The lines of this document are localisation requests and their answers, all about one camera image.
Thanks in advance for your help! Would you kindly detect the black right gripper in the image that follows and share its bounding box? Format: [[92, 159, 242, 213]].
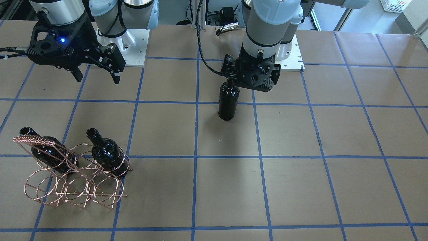
[[26, 15, 126, 84]]

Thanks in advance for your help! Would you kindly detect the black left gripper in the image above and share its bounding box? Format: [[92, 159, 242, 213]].
[[221, 54, 281, 92]]

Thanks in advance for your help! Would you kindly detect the dark glass wine bottle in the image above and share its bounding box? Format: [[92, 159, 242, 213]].
[[31, 136, 75, 174], [87, 128, 129, 178], [218, 79, 240, 121]]

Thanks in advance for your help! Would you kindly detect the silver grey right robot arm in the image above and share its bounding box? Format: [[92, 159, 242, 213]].
[[25, 0, 159, 84]]

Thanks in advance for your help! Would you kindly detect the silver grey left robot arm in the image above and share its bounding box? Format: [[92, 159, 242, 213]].
[[220, 0, 304, 93]]

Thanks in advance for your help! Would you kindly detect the black power adapter box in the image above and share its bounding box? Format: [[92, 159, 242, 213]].
[[220, 7, 234, 18]]

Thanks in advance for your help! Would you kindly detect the white plastic crate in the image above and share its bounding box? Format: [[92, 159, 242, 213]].
[[380, 0, 412, 13]]

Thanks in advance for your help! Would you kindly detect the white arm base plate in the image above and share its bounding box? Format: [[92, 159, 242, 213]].
[[97, 29, 151, 67], [275, 35, 305, 71]]

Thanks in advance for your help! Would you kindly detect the black corrugated cable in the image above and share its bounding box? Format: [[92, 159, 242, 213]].
[[0, 46, 29, 60], [196, 0, 228, 77]]

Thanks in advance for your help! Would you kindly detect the aluminium frame post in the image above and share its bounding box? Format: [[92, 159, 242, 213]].
[[190, 0, 207, 31]]

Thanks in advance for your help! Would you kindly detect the copper wire wine basket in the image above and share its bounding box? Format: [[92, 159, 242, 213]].
[[13, 135, 128, 209]]

